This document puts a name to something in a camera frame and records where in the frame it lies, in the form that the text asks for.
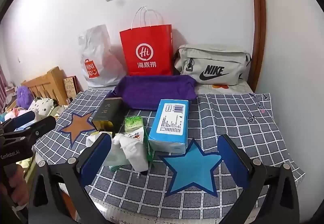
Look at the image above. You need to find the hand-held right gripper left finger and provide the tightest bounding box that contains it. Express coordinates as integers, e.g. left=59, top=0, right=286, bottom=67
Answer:
left=27, top=133, right=113, bottom=224

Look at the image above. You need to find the person's left hand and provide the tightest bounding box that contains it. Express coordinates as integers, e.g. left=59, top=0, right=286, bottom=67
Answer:
left=0, top=173, right=30, bottom=214

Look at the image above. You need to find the green wipes packet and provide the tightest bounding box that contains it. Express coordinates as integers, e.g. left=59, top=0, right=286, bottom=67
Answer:
left=143, top=126, right=154, bottom=163

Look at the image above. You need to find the purple towel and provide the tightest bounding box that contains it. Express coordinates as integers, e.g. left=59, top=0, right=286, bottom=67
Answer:
left=106, top=75, right=198, bottom=110

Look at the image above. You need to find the picture book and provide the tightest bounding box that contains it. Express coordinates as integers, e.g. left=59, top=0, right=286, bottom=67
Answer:
left=63, top=76, right=79, bottom=99

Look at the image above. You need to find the white spotted pillow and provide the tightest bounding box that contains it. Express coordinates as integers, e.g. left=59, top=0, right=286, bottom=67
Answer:
left=28, top=97, right=55, bottom=119

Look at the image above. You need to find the white plastic shopping bag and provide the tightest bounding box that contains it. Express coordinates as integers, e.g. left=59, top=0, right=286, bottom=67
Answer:
left=78, top=25, right=127, bottom=88

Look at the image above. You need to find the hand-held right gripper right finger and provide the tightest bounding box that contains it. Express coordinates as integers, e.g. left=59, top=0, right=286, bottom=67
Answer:
left=217, top=134, right=300, bottom=224

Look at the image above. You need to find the blue tissue pack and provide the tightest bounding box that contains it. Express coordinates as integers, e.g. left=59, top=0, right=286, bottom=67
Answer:
left=148, top=99, right=190, bottom=154

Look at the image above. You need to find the pale green packet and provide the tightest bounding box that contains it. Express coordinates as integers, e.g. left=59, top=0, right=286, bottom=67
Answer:
left=125, top=116, right=145, bottom=136

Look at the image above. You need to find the grey waist bag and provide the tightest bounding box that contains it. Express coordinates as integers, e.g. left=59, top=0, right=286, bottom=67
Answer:
left=174, top=44, right=252, bottom=86

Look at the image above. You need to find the purple plush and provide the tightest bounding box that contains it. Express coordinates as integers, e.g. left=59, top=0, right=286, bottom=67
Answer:
left=16, top=86, right=34, bottom=109

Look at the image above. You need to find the translucent plastic pack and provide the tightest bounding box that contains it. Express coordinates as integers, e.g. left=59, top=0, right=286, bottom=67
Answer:
left=86, top=133, right=130, bottom=172

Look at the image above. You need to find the brown wooden door frame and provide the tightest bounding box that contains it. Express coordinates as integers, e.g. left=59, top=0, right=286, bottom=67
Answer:
left=247, top=0, right=267, bottom=93

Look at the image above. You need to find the pastel bedding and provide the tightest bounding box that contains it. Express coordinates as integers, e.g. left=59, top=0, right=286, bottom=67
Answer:
left=0, top=106, right=33, bottom=115

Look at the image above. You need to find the red paper bag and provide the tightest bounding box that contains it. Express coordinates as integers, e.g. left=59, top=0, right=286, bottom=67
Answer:
left=119, top=6, right=174, bottom=76

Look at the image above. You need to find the checked star blanket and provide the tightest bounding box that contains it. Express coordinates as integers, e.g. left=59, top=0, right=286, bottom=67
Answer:
left=33, top=85, right=305, bottom=216

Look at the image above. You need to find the dark green tea tin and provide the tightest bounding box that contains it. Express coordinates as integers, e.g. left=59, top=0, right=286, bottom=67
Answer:
left=91, top=97, right=124, bottom=133

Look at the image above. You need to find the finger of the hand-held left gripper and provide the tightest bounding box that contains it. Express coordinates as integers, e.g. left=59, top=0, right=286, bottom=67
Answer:
left=0, top=111, right=35, bottom=129
left=0, top=116, right=56, bottom=140

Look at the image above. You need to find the wooden headboard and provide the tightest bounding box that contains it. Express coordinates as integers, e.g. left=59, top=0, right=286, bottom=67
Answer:
left=21, top=66, right=69, bottom=107

